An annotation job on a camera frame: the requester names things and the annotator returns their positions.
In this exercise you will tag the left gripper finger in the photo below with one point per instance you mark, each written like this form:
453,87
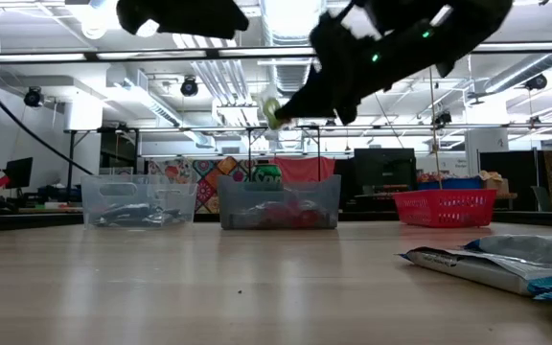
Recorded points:
218,19

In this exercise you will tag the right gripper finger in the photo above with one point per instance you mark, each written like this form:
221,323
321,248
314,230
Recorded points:
331,38
324,100

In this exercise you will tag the orange cloth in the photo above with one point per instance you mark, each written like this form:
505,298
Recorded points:
305,168

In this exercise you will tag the black television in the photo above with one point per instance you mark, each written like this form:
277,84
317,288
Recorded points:
384,167

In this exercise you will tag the green Sprite can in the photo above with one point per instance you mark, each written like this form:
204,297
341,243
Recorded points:
266,173

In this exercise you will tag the thin pole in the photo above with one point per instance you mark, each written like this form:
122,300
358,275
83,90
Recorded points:
435,144

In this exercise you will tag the white cabinet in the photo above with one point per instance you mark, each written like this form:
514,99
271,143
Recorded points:
486,148

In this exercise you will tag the grey translucent plastic bin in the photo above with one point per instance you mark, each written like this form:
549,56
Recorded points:
237,196

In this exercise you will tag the colourful patchwork quilt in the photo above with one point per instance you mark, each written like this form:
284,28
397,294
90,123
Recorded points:
209,172

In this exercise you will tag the blue tub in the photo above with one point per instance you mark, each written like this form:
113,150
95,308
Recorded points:
458,183

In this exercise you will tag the red plastic basket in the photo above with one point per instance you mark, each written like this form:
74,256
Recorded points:
446,208

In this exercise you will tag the cardboard box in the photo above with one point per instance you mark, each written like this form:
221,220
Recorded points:
495,184

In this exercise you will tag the black partition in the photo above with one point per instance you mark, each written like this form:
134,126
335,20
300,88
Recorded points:
508,179

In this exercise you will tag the clear plastic bin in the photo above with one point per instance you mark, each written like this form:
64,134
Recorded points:
98,191

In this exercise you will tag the grey chair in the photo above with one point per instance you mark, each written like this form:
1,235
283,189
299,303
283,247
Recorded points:
542,199

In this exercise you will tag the black computer monitor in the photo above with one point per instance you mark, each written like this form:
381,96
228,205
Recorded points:
18,172

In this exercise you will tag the silver ventilation duct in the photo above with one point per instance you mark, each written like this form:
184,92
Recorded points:
291,79

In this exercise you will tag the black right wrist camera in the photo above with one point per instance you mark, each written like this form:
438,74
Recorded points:
396,14

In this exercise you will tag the black ceiling camera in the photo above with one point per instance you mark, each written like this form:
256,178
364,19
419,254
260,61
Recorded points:
189,86
536,82
443,118
32,97

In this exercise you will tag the white rectangular air duct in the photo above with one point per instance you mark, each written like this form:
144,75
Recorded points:
137,96

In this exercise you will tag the long ceiling light rail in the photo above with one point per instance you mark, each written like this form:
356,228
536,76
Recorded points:
31,57

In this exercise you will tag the black metal table frame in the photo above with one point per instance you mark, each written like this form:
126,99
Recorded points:
17,220

